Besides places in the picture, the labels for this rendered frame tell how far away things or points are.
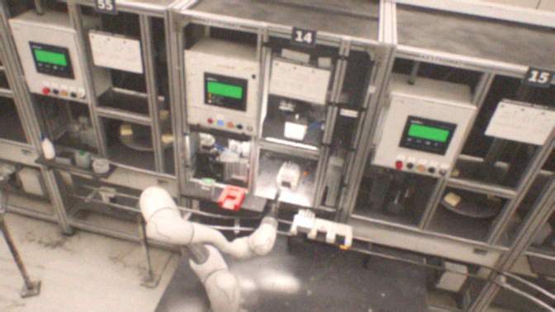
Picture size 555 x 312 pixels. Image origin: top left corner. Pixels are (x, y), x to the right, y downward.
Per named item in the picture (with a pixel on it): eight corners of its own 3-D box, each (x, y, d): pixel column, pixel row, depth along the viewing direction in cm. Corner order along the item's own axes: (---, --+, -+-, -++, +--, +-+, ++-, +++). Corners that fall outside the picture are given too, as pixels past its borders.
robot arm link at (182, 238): (197, 229, 177) (186, 209, 186) (159, 227, 164) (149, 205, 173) (184, 252, 181) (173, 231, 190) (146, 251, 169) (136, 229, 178)
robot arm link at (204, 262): (211, 294, 231) (196, 265, 246) (234, 276, 234) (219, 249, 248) (139, 223, 175) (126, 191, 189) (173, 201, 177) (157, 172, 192)
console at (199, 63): (185, 125, 247) (182, 52, 219) (202, 102, 269) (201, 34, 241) (253, 139, 242) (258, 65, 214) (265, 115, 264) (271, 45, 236)
